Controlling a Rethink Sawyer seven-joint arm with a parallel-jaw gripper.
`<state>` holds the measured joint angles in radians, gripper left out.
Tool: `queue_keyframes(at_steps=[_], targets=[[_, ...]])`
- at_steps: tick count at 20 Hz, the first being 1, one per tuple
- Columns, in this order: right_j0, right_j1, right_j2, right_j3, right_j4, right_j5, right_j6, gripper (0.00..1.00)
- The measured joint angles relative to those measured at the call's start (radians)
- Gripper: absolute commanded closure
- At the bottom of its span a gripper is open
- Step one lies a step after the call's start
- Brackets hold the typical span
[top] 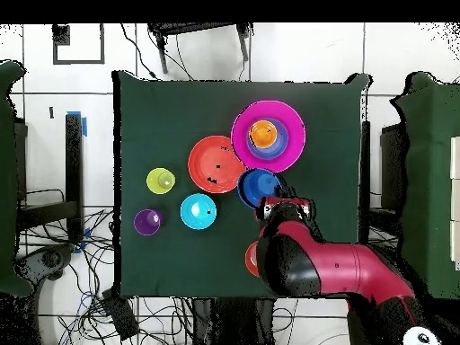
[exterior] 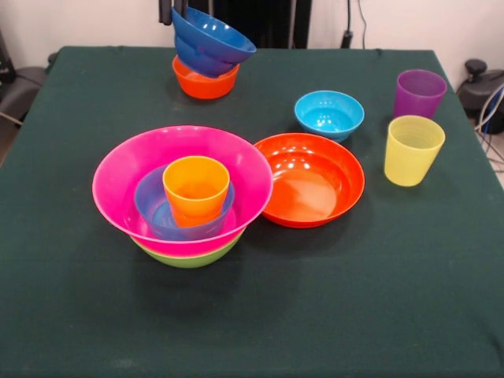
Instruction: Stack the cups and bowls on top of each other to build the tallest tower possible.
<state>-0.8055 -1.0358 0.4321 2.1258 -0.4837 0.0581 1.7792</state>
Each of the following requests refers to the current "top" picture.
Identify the dark green side cloth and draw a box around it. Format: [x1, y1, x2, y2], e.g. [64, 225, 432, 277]
[389, 70, 460, 301]
[0, 59, 33, 297]

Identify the orange plastic cup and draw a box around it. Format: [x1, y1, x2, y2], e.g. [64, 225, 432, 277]
[249, 119, 279, 149]

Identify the black floor device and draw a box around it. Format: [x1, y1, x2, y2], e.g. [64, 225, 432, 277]
[13, 243, 77, 299]

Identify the thin black floor cable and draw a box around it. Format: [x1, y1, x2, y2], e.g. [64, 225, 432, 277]
[119, 22, 160, 81]

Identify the black metal stool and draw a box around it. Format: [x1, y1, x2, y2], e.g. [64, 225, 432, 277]
[146, 22, 255, 75]

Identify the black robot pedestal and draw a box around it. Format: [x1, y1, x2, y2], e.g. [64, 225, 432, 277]
[191, 297, 276, 345]

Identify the white box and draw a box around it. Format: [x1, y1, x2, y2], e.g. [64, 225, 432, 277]
[449, 220, 460, 270]
[449, 179, 460, 221]
[449, 136, 460, 180]

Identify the cyan ribbed bowl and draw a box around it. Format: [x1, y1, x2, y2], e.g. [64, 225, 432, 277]
[180, 192, 218, 231]

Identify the large pink plastic bowl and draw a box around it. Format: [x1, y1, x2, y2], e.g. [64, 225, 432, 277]
[230, 100, 307, 175]

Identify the black square frame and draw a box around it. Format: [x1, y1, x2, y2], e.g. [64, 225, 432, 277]
[52, 22, 106, 66]

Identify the dark green table cloth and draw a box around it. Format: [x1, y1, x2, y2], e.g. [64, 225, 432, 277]
[111, 69, 373, 299]

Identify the purple plastic cup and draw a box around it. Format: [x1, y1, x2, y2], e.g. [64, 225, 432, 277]
[133, 208, 164, 237]

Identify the dark blue ribbed bowl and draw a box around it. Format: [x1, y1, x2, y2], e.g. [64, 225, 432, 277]
[236, 167, 286, 209]

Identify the bundle of floor cables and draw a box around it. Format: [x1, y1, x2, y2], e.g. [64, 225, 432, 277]
[21, 186, 195, 345]

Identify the yellow plastic cup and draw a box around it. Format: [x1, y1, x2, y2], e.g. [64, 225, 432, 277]
[146, 167, 177, 196]

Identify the orange translucent bowl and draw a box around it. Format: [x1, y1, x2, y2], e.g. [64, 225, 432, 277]
[244, 240, 261, 279]

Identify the black floor stand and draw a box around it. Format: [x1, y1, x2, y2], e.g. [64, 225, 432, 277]
[15, 112, 85, 243]

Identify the light blue translucent bowl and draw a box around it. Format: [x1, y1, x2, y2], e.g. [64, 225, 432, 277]
[246, 117, 289, 161]

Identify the black power strip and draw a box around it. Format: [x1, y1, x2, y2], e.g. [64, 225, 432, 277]
[101, 287, 140, 341]

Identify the red-orange shallow bowl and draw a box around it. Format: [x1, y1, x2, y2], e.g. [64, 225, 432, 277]
[187, 135, 248, 195]

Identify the blue tape strip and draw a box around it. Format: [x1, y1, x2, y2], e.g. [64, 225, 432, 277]
[73, 226, 92, 255]
[66, 111, 88, 137]

